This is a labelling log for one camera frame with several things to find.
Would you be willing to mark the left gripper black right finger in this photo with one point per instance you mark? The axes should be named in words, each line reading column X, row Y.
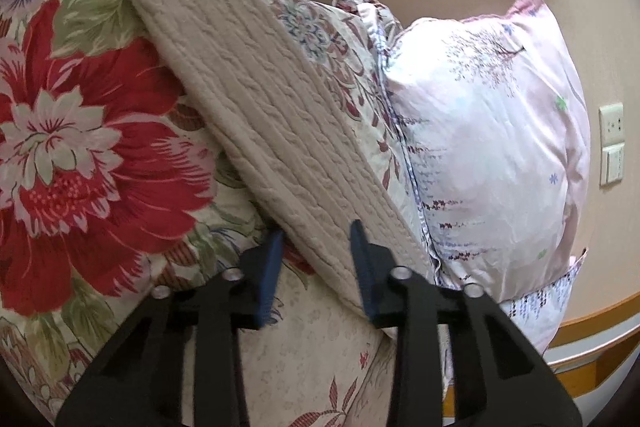
column 500, row 379

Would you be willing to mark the floral bedspread with red flowers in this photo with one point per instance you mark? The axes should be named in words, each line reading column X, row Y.
column 114, row 189

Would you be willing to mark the beige cable-knit sweater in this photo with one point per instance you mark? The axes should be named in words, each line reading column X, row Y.
column 271, row 111

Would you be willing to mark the white wall power socket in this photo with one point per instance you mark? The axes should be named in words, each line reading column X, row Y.
column 612, row 134

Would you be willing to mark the wooden bed headboard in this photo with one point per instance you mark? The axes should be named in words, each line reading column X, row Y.
column 593, row 355

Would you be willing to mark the pink lavender-print pillow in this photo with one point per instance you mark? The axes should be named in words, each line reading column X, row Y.
column 497, row 133

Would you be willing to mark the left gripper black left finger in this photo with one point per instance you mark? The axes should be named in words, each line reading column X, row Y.
column 136, row 378

